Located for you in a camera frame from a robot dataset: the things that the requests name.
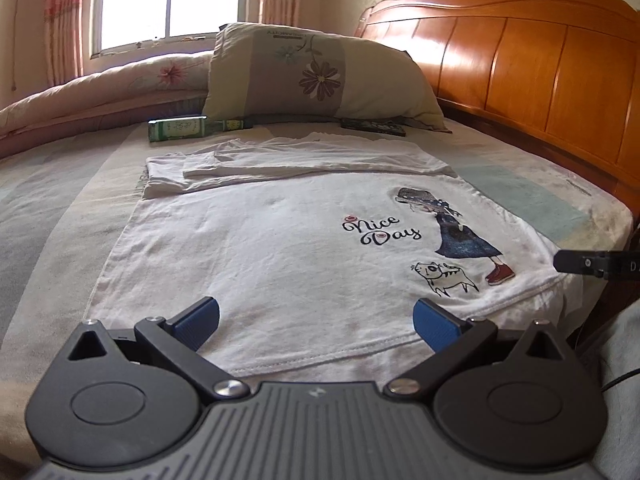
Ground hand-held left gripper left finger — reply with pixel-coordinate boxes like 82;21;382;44
67;296;251;402

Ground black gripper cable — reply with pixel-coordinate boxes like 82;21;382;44
600;367;640;394

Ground folded pink floral quilt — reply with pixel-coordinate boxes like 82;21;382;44
0;50;217;161

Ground person's grey trousers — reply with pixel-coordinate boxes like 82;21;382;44
595;300;640;480

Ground floral pillow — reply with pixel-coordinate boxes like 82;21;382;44
201;22;453;135

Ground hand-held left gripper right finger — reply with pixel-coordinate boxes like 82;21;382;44
384;298;572;402

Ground green glass bottle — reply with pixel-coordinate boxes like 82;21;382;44
147;116;256;144

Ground wooden headboard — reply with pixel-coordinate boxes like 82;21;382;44
355;0;640;206

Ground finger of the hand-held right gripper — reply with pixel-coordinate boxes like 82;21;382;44
553;249;612;279

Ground white printed t-shirt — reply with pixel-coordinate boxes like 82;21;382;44
92;132;583;377

